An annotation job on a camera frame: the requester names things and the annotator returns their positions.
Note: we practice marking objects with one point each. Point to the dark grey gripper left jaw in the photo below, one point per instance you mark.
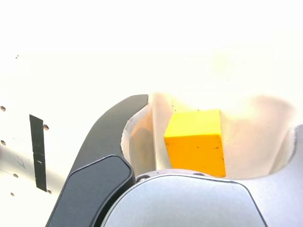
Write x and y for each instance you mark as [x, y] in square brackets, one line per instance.
[99, 170]

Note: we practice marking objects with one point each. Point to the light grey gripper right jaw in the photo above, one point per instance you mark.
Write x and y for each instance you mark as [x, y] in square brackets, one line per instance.
[284, 198]

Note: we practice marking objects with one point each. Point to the yellow cube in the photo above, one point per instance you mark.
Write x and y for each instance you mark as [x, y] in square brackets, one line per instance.
[196, 151]

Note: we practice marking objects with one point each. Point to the black tape strip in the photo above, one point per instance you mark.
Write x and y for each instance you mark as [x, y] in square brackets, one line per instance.
[39, 153]

